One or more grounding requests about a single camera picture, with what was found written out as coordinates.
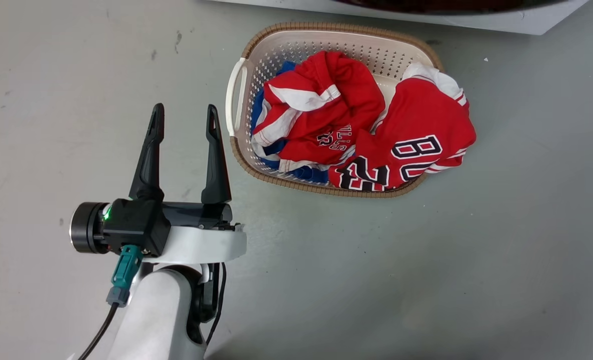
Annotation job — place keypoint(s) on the white washing machine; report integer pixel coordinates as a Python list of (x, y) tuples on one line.
[(476, 17)]

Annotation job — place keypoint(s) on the beige plastic laundry basket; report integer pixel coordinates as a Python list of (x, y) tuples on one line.
[(276, 50)]

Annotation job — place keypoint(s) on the red jersey with number print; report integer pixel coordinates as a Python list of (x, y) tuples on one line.
[(421, 130)]

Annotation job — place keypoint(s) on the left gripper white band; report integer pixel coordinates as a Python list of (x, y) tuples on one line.
[(201, 245)]

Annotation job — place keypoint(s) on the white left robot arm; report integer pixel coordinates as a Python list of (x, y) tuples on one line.
[(156, 315)]

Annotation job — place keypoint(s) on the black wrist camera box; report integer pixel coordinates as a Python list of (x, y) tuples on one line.
[(134, 225)]

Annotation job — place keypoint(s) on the red jersey with white stripes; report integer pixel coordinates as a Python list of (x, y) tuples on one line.
[(326, 100)]

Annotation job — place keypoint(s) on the blue garment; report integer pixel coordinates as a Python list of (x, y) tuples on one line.
[(306, 173)]

